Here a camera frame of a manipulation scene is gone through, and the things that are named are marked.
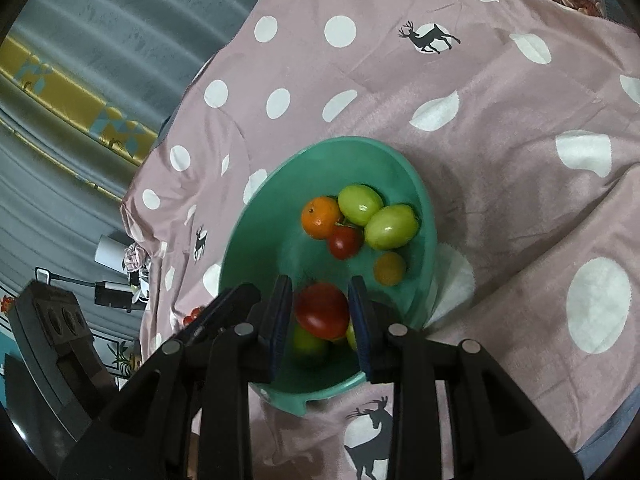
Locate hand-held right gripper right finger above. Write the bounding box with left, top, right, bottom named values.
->
left=348, top=275, right=586, bottom=480

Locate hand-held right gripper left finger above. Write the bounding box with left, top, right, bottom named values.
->
left=57, top=275, right=293, bottom=480

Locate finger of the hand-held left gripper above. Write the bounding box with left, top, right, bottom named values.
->
left=181, top=282, right=262, bottom=348

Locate round green apple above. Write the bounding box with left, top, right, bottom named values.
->
left=291, top=324, right=330, bottom=358

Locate small tan potato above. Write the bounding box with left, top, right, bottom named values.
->
left=373, top=251, right=407, bottom=287

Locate green plastic bowl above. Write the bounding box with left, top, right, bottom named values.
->
left=218, top=136, right=438, bottom=418

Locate large green mango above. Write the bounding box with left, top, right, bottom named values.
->
left=364, top=204, right=418, bottom=251

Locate orange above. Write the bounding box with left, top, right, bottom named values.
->
left=301, top=196, right=343, bottom=241

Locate small green mango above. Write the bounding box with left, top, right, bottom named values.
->
left=337, top=184, right=385, bottom=227

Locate potted plant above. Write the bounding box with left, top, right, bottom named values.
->
left=112, top=342, right=143, bottom=378

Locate black desk lamp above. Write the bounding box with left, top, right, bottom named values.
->
left=34, top=266, right=135, bottom=311

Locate pink cloth bundle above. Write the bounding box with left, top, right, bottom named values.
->
left=122, top=242, right=151, bottom=273

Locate pink polka-dot blanket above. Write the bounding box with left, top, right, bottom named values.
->
left=120, top=0, right=640, bottom=480

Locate grey curtain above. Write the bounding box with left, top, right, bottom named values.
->
left=0, top=0, right=281, bottom=311

